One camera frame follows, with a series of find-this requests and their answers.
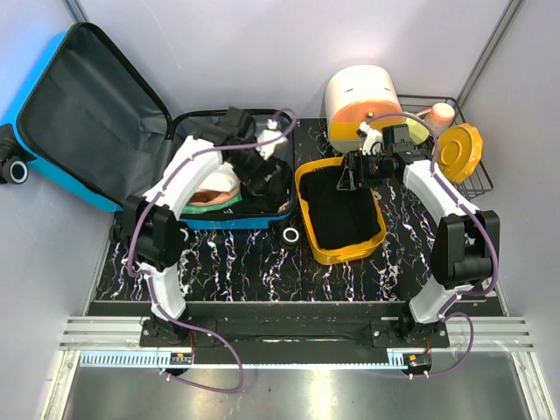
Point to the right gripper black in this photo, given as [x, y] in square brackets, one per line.
[356, 161]

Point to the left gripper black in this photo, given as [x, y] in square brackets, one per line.
[253, 180]

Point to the black garment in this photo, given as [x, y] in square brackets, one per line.
[338, 219]

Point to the white fluffy towel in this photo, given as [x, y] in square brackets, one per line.
[222, 180]

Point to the brown towel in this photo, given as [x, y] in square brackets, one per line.
[205, 197]

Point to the yellow plastic basket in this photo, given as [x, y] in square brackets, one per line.
[348, 253]

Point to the green tie-dye cloth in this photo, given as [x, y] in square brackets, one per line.
[192, 208]

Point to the blue fish-print suitcase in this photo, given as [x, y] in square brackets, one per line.
[88, 120]

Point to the black clothes pile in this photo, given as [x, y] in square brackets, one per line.
[265, 205]

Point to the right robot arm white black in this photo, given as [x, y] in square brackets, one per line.
[465, 250]

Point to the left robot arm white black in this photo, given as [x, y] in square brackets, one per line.
[152, 222]

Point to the green faceted cup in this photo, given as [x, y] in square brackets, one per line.
[417, 131]

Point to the black marble pattern mat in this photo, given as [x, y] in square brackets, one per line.
[250, 266]

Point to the white drawer cabinet with orange drawers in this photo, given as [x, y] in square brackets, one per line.
[354, 95]

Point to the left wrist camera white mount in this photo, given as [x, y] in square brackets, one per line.
[270, 139]

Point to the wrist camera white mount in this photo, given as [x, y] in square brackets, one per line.
[372, 140]
[270, 139]

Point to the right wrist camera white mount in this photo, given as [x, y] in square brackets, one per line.
[372, 140]

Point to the black wire dish rack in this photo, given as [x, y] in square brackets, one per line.
[479, 182]

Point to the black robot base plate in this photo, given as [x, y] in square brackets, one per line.
[371, 324]

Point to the aluminium rail frame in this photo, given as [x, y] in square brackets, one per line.
[489, 371]

